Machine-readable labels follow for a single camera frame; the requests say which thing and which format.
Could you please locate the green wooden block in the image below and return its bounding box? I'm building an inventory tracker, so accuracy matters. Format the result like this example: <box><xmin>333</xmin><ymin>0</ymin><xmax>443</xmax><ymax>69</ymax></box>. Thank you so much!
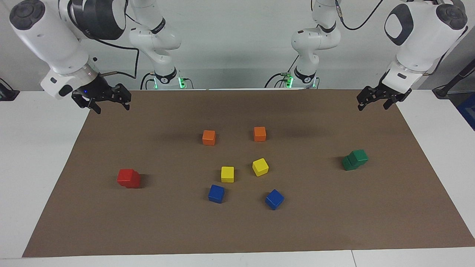
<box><xmin>342</xmin><ymin>156</ymin><xmax>360</xmax><ymax>171</ymax></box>
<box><xmin>348</xmin><ymin>149</ymin><xmax>369</xmax><ymax>167</ymax></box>

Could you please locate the red wooden block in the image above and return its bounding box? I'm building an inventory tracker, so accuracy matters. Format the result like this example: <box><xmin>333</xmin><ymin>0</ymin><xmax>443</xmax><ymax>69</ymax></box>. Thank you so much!
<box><xmin>126</xmin><ymin>171</ymin><xmax>141</xmax><ymax>189</ymax></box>
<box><xmin>117</xmin><ymin>169</ymin><xmax>135</xmax><ymax>187</ymax></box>

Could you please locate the black stand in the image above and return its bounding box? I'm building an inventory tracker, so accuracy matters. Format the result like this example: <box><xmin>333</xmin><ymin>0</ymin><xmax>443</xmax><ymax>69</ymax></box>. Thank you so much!
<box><xmin>432</xmin><ymin>57</ymin><xmax>475</xmax><ymax>99</ymax></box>

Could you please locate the blue crate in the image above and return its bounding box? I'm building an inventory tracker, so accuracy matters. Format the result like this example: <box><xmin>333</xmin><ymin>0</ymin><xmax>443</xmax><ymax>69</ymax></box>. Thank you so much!
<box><xmin>457</xmin><ymin>93</ymin><xmax>475</xmax><ymax>131</ymax></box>

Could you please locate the black clamp base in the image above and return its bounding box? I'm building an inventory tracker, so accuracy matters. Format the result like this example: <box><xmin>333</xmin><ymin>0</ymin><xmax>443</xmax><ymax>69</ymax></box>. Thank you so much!
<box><xmin>0</xmin><ymin>78</ymin><xmax>20</xmax><ymax>101</ymax></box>

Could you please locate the brown table mat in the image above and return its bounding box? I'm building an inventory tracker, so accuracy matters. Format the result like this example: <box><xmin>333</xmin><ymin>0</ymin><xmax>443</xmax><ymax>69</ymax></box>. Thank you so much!
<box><xmin>22</xmin><ymin>89</ymin><xmax>475</xmax><ymax>258</ymax></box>

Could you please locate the blue wooden block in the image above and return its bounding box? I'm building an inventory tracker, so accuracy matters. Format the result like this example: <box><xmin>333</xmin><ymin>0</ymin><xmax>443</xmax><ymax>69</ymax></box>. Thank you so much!
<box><xmin>208</xmin><ymin>184</ymin><xmax>225</xmax><ymax>204</ymax></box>
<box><xmin>265</xmin><ymin>189</ymin><xmax>285</xmax><ymax>211</ymax></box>

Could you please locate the black right base cable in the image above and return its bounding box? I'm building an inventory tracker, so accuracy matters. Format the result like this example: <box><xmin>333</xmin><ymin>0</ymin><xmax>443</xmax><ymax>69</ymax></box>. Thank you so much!
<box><xmin>140</xmin><ymin>72</ymin><xmax>194</xmax><ymax>90</ymax></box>

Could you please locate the black base cable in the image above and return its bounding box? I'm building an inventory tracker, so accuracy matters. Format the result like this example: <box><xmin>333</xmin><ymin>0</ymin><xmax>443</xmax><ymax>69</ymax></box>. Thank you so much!
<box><xmin>264</xmin><ymin>56</ymin><xmax>299</xmax><ymax>89</ymax></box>
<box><xmin>140</xmin><ymin>72</ymin><xmax>194</xmax><ymax>90</ymax></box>

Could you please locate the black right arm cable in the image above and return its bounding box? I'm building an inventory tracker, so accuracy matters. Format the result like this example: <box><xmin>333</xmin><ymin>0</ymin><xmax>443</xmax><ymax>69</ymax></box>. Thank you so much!
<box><xmin>93</xmin><ymin>37</ymin><xmax>140</xmax><ymax>80</ymax></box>

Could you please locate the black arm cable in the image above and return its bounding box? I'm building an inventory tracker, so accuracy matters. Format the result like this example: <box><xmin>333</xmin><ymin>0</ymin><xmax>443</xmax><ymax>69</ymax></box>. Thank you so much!
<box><xmin>93</xmin><ymin>37</ymin><xmax>140</xmax><ymax>80</ymax></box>
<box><xmin>334</xmin><ymin>0</ymin><xmax>469</xmax><ymax>76</ymax></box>

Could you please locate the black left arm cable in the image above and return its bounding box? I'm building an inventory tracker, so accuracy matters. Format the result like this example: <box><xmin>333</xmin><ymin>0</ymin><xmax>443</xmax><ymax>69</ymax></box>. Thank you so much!
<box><xmin>334</xmin><ymin>0</ymin><xmax>469</xmax><ymax>76</ymax></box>

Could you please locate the black left base cable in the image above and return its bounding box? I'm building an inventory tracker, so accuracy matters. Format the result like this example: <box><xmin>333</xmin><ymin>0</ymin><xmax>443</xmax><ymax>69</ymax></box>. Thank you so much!
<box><xmin>264</xmin><ymin>56</ymin><xmax>299</xmax><ymax>89</ymax></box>

